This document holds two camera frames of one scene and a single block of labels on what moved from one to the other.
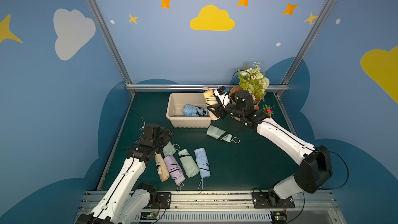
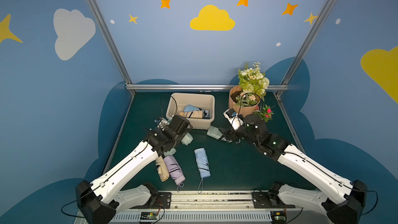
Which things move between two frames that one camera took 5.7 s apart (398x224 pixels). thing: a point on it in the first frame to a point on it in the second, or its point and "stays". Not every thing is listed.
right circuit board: x=279 y=217 stays
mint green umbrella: x=168 y=149 stays
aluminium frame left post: x=106 y=30 stays
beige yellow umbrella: x=211 y=100 to x=195 y=114
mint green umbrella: x=189 y=166 to x=187 y=139
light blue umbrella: x=188 y=110 stays
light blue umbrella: x=200 y=111 to x=206 y=114
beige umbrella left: x=161 y=168 stays
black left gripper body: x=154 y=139 to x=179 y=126
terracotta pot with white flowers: x=254 y=80 stays
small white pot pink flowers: x=268 y=110 stays
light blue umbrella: x=204 y=171 stays
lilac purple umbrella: x=175 y=171 stays
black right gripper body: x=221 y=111 to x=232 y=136
